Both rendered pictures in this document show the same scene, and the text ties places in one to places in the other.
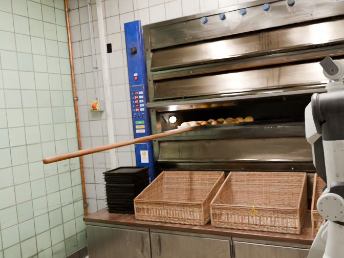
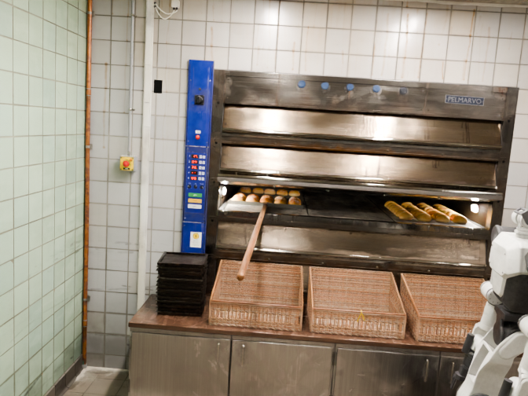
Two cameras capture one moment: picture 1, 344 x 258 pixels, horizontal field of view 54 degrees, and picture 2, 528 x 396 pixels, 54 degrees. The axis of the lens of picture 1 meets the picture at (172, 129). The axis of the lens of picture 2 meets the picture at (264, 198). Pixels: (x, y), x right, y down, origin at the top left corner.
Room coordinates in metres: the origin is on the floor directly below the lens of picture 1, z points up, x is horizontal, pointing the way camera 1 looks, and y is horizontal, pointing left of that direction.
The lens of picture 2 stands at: (-0.26, 1.35, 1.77)
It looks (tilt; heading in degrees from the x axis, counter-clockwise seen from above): 8 degrees down; 334
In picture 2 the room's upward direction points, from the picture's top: 4 degrees clockwise
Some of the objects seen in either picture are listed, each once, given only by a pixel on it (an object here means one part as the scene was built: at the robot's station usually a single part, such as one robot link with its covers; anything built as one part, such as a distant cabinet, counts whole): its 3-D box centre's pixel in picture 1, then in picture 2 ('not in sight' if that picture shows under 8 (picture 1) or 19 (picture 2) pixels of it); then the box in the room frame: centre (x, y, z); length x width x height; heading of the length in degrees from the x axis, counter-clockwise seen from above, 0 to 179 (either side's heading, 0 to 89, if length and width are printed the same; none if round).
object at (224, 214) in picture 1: (260, 198); (353, 300); (2.27, -0.56, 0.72); 0.56 x 0.49 x 0.28; 62
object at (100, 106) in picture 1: (97, 105); (128, 163); (3.18, 0.68, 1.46); 0.10 x 0.07 x 0.10; 62
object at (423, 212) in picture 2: not in sight; (423, 210); (2.63, -1.39, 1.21); 0.61 x 0.48 x 0.06; 152
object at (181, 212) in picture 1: (180, 194); (258, 293); (2.55, -0.03, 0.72); 0.56 x 0.49 x 0.28; 62
